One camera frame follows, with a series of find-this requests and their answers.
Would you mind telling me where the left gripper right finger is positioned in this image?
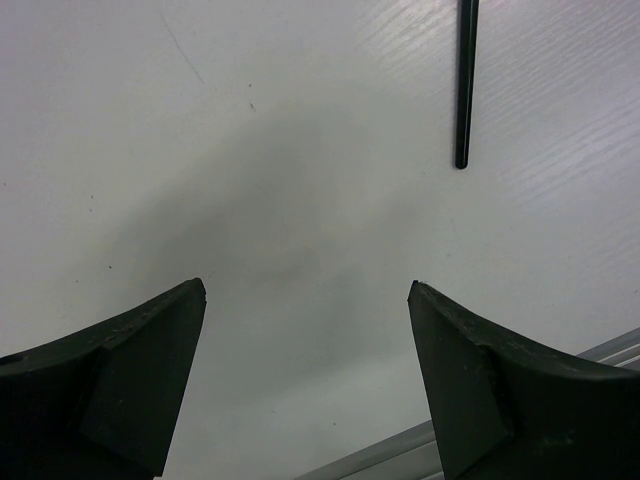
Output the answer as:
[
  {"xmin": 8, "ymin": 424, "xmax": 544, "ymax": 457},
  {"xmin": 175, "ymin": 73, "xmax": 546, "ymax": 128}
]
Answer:
[{"xmin": 408, "ymin": 281, "xmax": 639, "ymax": 479}]

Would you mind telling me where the black thin pencil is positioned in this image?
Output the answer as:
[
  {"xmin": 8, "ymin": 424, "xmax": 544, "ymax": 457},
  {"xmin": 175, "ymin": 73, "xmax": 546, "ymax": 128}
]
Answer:
[{"xmin": 454, "ymin": 0, "xmax": 480, "ymax": 170}]

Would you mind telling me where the aluminium rail front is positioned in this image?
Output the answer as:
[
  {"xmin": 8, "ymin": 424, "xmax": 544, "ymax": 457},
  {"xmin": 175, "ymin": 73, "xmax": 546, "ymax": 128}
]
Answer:
[{"xmin": 311, "ymin": 315, "xmax": 639, "ymax": 479}]

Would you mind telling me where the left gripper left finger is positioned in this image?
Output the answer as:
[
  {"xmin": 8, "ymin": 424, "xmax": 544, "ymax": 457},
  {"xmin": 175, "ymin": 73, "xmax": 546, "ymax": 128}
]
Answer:
[{"xmin": 1, "ymin": 278, "xmax": 206, "ymax": 479}]

